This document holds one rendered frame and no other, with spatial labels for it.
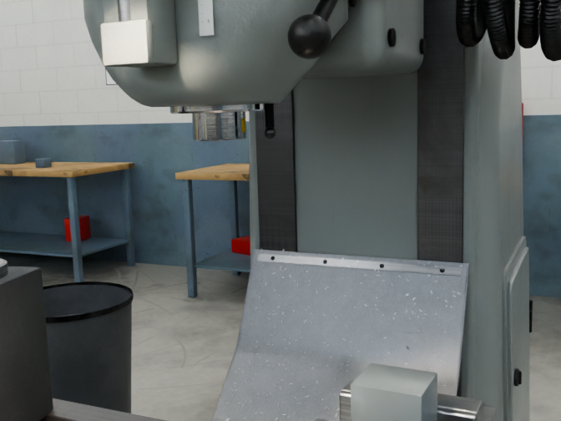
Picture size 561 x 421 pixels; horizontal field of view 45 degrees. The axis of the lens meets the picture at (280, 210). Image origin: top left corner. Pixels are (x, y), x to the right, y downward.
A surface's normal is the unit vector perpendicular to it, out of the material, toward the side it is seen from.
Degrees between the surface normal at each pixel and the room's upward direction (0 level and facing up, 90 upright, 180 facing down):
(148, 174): 90
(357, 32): 90
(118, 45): 90
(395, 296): 63
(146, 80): 111
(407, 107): 90
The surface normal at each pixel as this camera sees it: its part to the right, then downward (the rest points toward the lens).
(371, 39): 0.04, 0.15
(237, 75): 0.36, 0.72
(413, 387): -0.03, -0.99
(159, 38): 0.91, 0.04
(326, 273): -0.39, -0.31
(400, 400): -0.45, 0.14
